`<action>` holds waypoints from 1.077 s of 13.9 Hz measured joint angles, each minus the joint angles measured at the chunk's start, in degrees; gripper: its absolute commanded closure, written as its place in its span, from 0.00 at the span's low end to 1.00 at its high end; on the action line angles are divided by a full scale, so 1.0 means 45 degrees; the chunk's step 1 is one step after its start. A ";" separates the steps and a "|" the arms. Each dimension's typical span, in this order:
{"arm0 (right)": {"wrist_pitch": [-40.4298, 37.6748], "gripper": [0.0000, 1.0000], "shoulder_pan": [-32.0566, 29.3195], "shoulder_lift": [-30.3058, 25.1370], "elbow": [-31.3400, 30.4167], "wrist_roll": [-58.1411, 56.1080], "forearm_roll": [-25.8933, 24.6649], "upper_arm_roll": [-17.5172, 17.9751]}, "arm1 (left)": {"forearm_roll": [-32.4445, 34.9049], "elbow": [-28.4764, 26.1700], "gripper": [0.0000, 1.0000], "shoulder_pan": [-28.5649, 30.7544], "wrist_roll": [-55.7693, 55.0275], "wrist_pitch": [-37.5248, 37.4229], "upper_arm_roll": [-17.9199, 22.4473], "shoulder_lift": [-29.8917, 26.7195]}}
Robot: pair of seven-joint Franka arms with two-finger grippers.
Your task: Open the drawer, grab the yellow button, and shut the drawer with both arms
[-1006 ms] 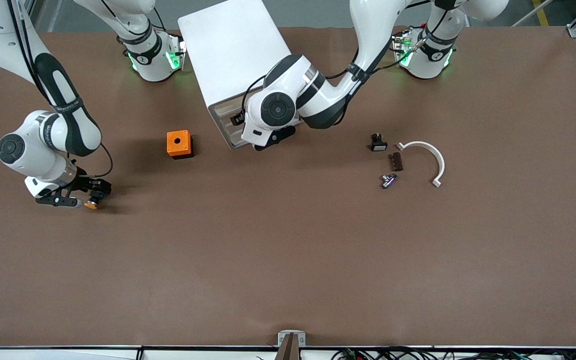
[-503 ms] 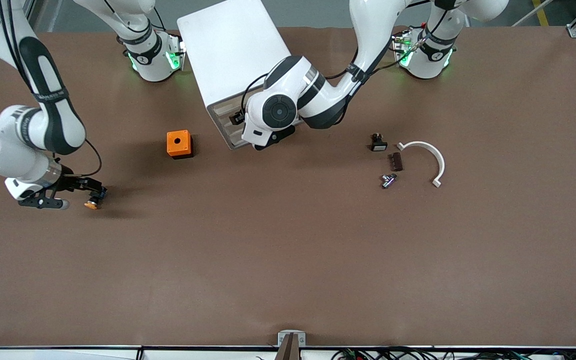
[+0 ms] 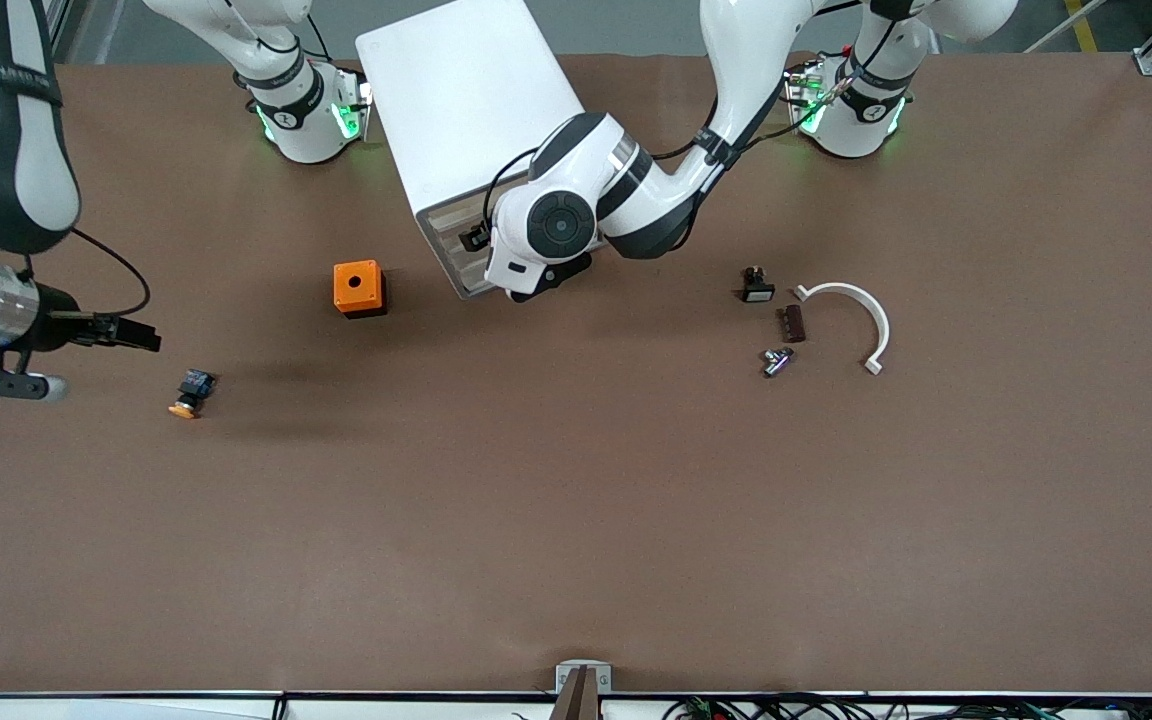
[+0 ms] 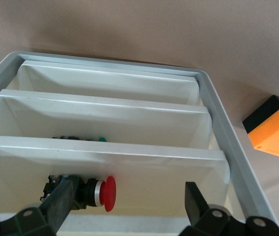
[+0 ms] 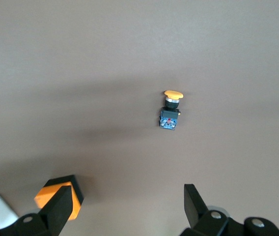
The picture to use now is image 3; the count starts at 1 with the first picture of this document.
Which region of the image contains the orange push button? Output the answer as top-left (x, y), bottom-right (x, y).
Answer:
top-left (168, 368), bottom-right (218, 420)

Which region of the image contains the base connector box green light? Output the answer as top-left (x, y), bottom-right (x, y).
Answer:
top-left (786, 60), bottom-right (829, 136)
top-left (334, 65), bottom-right (374, 143)

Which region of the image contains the white curved plastic piece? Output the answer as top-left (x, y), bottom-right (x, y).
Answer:
top-left (793, 282), bottom-right (891, 377)

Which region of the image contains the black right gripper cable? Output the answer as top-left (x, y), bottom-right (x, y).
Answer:
top-left (21, 228), bottom-right (152, 319)

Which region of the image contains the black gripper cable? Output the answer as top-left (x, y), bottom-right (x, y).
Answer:
top-left (481, 148), bottom-right (539, 236)
top-left (21, 228), bottom-right (152, 319)

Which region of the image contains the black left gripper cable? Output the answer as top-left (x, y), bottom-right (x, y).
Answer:
top-left (481, 148), bottom-right (539, 236)

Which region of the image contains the orange button enclosure box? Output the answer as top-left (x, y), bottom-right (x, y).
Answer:
top-left (333, 259), bottom-right (388, 319)

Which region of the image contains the white table edge rail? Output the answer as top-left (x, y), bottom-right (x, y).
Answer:
top-left (0, 690), bottom-right (1152, 720)

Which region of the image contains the grey table edge bracket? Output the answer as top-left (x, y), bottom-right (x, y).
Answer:
top-left (548, 660), bottom-right (613, 720)

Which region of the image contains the tangled cables bundle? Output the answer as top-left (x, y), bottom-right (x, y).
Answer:
top-left (664, 694), bottom-right (1152, 720)

